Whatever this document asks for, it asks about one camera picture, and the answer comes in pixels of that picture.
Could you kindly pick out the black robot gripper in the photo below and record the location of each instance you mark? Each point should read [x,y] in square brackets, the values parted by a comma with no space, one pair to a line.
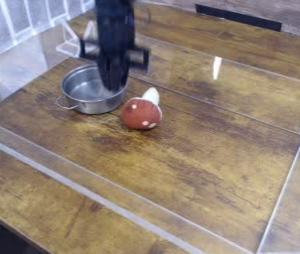
[115,41]

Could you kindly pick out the small silver metal pot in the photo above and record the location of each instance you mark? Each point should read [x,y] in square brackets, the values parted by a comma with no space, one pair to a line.
[84,94]

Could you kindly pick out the red white toy mushroom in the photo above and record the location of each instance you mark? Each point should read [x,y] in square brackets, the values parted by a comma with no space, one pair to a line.
[141,111]

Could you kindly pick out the black bar on table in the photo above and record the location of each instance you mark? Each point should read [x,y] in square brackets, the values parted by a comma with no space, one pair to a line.
[237,17]

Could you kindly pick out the clear acrylic triangle bracket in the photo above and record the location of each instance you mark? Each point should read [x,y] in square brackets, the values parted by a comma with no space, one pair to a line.
[68,47]

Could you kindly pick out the clear acrylic enclosure walls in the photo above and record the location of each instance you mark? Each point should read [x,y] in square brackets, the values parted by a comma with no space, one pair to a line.
[204,185]

